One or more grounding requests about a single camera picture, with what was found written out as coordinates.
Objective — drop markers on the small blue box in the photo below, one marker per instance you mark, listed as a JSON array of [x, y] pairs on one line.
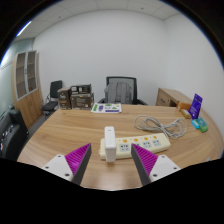
[[195, 124]]

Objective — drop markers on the ceiling light strip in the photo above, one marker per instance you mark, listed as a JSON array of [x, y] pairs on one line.
[[24, 28]]

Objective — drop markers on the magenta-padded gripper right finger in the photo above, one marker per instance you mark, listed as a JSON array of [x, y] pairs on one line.
[[163, 165]]

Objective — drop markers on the orange box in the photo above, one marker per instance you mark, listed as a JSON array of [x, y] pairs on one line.
[[182, 105]]

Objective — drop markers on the printed paper sheet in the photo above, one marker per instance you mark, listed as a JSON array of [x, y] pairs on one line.
[[106, 108]]

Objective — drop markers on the small dark brown box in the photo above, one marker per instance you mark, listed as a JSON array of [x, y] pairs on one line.
[[64, 99]]

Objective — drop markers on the black visitor chair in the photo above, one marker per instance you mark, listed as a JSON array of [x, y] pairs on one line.
[[55, 89]]

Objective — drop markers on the white charger block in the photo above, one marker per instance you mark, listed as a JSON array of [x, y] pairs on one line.
[[110, 143]]

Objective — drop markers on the cream power strip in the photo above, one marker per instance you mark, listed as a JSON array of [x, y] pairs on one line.
[[146, 144]]

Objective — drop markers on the wooden side desk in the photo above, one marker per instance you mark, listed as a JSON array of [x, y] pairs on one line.
[[165, 97]]

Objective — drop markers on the small tan box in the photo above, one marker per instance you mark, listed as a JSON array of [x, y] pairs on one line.
[[186, 114]]

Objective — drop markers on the black mesh office chair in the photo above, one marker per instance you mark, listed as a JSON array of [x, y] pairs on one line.
[[134, 90]]

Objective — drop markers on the purple standing packet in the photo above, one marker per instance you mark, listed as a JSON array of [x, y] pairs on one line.
[[195, 106]]

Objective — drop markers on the black sofa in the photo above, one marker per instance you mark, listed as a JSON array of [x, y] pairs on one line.
[[11, 133]]

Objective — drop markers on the grey backpack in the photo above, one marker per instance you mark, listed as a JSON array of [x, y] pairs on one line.
[[117, 92]]

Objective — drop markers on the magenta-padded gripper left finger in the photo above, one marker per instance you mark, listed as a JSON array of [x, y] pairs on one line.
[[58, 165]]

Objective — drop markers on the wooden cabinet with glass doors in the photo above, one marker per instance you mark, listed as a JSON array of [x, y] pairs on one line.
[[30, 103]]

